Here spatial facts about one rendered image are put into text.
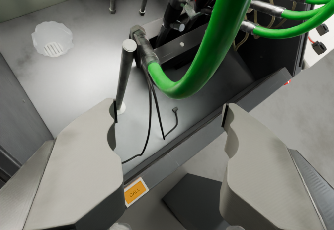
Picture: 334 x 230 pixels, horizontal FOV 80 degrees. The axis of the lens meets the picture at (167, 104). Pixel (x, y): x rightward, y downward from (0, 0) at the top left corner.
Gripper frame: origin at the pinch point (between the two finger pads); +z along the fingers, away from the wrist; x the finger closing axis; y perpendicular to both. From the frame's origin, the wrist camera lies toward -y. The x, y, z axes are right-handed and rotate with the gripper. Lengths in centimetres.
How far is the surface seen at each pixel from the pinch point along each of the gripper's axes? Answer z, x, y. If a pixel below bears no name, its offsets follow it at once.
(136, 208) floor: 67, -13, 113
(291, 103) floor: 145, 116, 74
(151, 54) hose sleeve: 11.0, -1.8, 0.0
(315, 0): 31.5, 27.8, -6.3
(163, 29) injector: 31.7, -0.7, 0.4
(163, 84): 5.0, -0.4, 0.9
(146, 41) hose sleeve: 14.3, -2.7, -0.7
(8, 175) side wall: 5.5, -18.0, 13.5
